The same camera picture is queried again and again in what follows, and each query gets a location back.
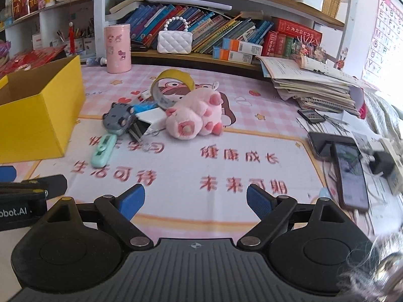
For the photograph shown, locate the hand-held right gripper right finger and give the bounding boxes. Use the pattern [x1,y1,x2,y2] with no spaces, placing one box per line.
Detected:
[236,184,351,249]

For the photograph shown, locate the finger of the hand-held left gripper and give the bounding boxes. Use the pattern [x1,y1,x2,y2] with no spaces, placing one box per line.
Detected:
[0,166,17,182]
[0,174,68,200]

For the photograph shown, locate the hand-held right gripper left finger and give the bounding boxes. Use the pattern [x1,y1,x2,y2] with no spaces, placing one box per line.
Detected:
[44,184,155,249]

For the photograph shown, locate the yellow cardboard box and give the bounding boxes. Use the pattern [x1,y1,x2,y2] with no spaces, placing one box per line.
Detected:
[0,55,86,165]

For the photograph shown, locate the mint green stapler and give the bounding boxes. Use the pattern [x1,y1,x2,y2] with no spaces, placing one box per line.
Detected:
[91,134,118,168]

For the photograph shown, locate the white and black small box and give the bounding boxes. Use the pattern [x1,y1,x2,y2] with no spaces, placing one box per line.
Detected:
[127,118,158,143]

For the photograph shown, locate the grey toy car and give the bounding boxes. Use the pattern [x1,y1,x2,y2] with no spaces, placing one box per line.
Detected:
[102,102,136,134]

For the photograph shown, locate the pink plush pig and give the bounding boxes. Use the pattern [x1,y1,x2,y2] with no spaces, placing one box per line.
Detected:
[165,83,226,139]

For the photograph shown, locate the yellow tape roll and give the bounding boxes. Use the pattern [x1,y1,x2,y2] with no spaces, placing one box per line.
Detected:
[150,68,196,110]

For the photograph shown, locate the small blue plush toy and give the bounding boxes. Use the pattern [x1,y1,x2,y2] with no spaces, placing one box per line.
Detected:
[130,101,159,114]

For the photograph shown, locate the black smartphone lit screen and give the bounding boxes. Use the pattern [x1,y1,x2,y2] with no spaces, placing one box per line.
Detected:
[333,141,371,212]

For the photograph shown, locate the black calculator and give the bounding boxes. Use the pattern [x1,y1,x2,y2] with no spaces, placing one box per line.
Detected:
[297,108,326,124]

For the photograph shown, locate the red paper decoration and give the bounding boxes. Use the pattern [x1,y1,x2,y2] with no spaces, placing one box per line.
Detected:
[0,46,69,73]

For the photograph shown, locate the black charger plug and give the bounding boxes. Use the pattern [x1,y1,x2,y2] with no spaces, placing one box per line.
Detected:
[370,151,395,175]

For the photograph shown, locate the stack of papers and workbooks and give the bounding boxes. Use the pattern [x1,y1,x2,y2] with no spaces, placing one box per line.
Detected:
[256,55,373,114]

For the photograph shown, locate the grey furry cloth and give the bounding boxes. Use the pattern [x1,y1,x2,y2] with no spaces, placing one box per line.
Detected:
[338,231,403,302]

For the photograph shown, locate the white power strip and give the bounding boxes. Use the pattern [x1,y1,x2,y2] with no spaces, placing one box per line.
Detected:
[379,137,403,196]

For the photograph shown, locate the red tassel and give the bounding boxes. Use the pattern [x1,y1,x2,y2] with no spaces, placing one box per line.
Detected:
[68,22,76,55]

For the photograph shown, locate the row of pen holders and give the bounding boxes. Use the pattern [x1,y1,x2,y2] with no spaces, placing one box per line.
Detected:
[56,19,95,55]

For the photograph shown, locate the orange blue white carton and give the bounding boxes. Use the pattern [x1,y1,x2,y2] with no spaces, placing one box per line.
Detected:
[222,38,263,56]
[212,47,254,65]

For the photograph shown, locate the pink cylinder container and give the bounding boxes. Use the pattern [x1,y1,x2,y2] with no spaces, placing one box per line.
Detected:
[104,23,132,74]

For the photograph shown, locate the colourful paper ornament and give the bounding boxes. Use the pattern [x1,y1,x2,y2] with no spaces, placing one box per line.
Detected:
[291,34,328,64]

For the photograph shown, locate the white side shelf unit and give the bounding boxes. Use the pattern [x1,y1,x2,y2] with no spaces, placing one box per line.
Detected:
[0,0,105,64]

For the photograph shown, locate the white quilted handbag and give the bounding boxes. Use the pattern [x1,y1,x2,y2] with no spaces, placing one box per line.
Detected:
[157,17,193,54]

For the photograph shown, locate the red boxed dictionaries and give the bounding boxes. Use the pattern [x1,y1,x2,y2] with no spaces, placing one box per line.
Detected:
[263,17,323,59]

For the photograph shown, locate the row of colourful books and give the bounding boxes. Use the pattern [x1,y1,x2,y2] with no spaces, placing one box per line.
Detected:
[129,3,274,54]

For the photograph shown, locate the stack of beige books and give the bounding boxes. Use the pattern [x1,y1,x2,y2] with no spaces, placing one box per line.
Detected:
[105,0,147,23]

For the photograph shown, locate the cartoon wall sticker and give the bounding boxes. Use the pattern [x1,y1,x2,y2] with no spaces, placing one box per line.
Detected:
[335,47,349,68]

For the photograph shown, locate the alphabet wall poster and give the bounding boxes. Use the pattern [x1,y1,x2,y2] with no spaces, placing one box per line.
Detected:
[361,0,403,84]

